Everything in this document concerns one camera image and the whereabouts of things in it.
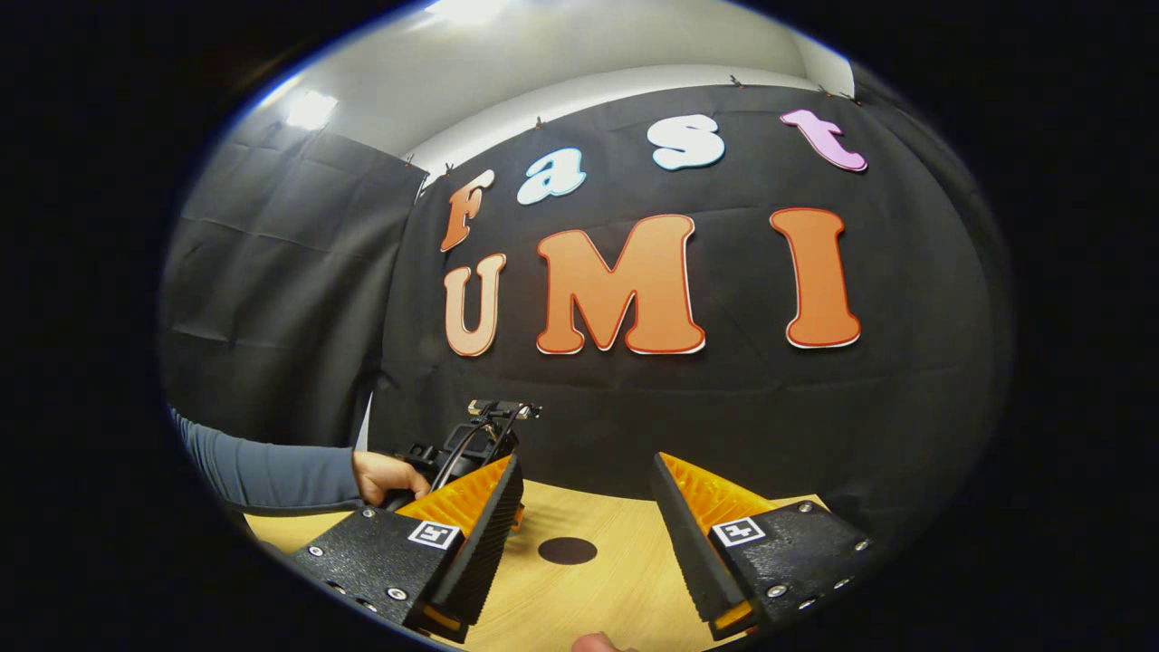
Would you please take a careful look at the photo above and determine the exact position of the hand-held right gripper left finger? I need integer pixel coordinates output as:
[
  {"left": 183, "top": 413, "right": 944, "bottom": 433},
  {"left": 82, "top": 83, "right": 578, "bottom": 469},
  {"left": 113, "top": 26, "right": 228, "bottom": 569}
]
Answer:
[{"left": 290, "top": 453, "right": 526, "bottom": 644}]

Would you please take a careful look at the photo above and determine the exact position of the black backdrop cloth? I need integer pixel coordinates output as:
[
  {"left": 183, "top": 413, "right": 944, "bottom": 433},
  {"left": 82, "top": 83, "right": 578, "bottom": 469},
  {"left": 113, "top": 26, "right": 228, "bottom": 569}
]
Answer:
[{"left": 158, "top": 86, "right": 1015, "bottom": 544}]

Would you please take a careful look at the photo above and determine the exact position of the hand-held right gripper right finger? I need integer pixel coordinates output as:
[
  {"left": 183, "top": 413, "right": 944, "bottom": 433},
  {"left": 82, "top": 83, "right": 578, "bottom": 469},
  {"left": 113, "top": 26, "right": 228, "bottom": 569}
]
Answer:
[{"left": 650, "top": 451, "right": 875, "bottom": 639}]

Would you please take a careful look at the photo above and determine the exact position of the ceiling light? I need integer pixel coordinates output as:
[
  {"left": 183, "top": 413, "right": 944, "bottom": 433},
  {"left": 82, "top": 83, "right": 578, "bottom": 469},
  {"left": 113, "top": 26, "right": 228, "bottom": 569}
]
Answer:
[{"left": 283, "top": 89, "right": 340, "bottom": 130}]

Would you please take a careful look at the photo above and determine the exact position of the wooden desktop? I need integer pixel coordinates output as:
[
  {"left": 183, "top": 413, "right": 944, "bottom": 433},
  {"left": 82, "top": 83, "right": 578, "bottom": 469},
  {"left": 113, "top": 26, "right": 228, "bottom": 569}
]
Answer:
[{"left": 244, "top": 480, "right": 829, "bottom": 652}]

